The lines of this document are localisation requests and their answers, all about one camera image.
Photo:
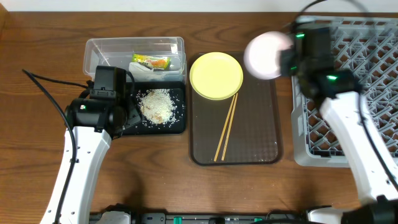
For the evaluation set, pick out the rice leftovers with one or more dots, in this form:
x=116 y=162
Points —
x=159 y=107

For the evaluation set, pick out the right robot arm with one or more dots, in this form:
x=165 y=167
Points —
x=337 y=94

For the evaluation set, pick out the brown plastic tray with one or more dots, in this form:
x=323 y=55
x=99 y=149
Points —
x=255 y=136

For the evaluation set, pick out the black rail at table edge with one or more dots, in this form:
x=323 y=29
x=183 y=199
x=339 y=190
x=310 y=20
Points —
x=120 y=213

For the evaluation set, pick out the clear plastic bin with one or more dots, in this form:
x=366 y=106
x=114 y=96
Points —
x=117 y=52

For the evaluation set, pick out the grey dishwasher rack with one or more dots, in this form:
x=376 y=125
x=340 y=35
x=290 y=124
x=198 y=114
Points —
x=369 y=50

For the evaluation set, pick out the right wooden chopstick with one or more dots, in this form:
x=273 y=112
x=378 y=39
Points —
x=229 y=123

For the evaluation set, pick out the pink bowl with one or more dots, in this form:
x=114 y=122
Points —
x=262 y=54

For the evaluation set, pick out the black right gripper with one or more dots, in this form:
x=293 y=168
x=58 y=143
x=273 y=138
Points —
x=286 y=62

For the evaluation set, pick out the yellow plate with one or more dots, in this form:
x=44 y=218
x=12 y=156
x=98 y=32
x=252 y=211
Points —
x=216 y=76

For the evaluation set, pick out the black tray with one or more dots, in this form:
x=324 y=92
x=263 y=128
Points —
x=177 y=123

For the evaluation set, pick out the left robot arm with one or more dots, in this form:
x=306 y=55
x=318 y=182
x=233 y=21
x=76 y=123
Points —
x=84 y=151

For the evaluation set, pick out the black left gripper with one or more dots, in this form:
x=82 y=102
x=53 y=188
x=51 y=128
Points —
x=131 y=116

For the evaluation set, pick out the green yellow snack wrapper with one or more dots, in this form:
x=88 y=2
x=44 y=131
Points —
x=150 y=61

